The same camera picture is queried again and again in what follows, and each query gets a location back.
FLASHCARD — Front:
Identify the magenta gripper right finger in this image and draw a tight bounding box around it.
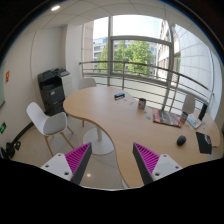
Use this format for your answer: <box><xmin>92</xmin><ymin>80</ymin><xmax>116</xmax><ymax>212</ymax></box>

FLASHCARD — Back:
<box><xmin>133</xmin><ymin>143</ymin><xmax>182</xmax><ymax>185</ymax></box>

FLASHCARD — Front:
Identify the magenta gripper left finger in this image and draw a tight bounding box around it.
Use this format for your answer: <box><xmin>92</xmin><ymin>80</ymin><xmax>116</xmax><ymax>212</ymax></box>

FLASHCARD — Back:
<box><xmin>42</xmin><ymin>143</ymin><xmax>92</xmax><ymax>185</ymax></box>

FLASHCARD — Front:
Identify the black computer mouse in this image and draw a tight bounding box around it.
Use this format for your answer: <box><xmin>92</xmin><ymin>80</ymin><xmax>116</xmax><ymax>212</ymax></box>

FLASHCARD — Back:
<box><xmin>177</xmin><ymin>135</ymin><xmax>186</xmax><ymax>146</ymax></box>

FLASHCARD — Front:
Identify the white chair with wooden legs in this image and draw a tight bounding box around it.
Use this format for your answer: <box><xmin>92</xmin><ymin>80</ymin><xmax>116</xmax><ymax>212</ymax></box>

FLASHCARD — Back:
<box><xmin>26</xmin><ymin>102</ymin><xmax>73</xmax><ymax>153</ymax></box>

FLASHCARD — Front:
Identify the red magazine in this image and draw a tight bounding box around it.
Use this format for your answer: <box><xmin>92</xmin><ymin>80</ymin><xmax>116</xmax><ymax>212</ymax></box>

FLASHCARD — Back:
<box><xmin>153</xmin><ymin>109</ymin><xmax>181</xmax><ymax>128</ymax></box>

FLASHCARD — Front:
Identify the wooden kidney-shaped table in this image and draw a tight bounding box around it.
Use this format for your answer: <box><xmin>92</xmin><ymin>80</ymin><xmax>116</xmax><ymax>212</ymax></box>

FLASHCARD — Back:
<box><xmin>63</xmin><ymin>87</ymin><xmax>223</xmax><ymax>188</ymax></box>

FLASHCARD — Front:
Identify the dark cup at right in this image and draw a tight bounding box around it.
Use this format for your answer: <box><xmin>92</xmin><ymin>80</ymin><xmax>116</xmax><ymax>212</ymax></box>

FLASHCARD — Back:
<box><xmin>180</xmin><ymin>112</ymin><xmax>188</xmax><ymax>123</ymax></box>

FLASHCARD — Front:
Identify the dark patterned mug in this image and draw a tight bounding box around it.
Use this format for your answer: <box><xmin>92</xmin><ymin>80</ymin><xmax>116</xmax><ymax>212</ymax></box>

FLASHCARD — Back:
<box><xmin>138</xmin><ymin>98</ymin><xmax>146</xmax><ymax>110</ymax></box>

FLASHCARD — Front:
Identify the white chair at right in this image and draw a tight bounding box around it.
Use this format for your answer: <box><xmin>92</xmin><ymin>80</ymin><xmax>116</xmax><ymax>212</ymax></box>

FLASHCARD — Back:
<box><xmin>182</xmin><ymin>94</ymin><xmax>195</xmax><ymax>114</ymax></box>

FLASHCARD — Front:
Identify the small black box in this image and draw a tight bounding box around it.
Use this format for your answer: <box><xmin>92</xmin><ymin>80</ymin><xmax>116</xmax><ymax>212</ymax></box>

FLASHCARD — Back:
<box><xmin>114</xmin><ymin>93</ymin><xmax>125</xmax><ymax>100</ymax></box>

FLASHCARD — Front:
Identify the black office printer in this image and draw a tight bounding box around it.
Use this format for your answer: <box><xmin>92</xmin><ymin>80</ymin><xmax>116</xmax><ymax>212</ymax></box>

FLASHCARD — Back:
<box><xmin>38</xmin><ymin>68</ymin><xmax>73</xmax><ymax>115</ymax></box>

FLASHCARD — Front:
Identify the white chair behind table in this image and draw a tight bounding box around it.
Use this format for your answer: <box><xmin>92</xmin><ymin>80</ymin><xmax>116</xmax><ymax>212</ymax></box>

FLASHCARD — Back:
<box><xmin>78</xmin><ymin>78</ymin><xmax>96</xmax><ymax>90</ymax></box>

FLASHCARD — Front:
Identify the metal window railing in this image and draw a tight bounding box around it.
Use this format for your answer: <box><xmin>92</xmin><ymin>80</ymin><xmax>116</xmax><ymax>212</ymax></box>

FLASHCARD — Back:
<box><xmin>80</xmin><ymin>61</ymin><xmax>213</xmax><ymax>113</ymax></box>

